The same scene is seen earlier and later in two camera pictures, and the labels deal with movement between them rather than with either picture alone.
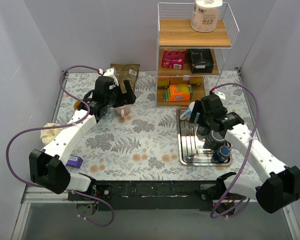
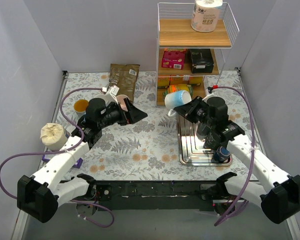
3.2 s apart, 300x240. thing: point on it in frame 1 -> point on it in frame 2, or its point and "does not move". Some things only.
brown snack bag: [123, 72] does not move
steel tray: [191, 150] does not move
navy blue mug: [222, 154] does not move
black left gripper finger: [128, 88] -> [133, 114]
